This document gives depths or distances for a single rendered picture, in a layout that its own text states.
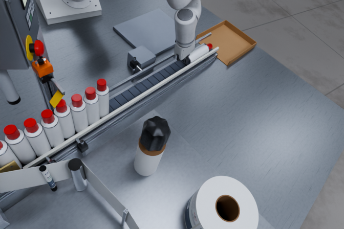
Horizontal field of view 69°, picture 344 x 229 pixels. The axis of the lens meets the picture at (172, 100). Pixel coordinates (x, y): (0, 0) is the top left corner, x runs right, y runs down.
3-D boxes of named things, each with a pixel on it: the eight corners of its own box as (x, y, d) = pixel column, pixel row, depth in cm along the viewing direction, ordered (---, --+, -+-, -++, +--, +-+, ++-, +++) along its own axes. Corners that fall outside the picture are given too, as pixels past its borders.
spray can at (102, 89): (100, 120, 101) (98, 89, 85) (93, 111, 103) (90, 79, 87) (111, 115, 104) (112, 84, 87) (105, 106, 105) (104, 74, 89)
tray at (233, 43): (227, 66, 144) (230, 61, 140) (194, 40, 152) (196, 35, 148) (254, 47, 160) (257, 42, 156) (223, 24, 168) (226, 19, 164)
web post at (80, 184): (78, 195, 83) (72, 175, 68) (70, 184, 85) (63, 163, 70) (90, 185, 86) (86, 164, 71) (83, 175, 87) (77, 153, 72)
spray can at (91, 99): (94, 129, 98) (92, 98, 82) (83, 122, 99) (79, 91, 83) (102, 119, 102) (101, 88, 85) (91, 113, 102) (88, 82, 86)
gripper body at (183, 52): (187, 27, 113) (187, 42, 123) (171, 40, 110) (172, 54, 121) (199, 37, 110) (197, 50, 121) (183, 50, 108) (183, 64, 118)
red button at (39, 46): (26, 47, 56) (41, 47, 57) (28, 36, 58) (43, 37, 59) (30, 59, 59) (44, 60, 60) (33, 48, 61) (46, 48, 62)
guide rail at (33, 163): (25, 172, 83) (23, 169, 81) (23, 169, 83) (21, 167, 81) (217, 50, 140) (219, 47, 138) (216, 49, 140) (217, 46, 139)
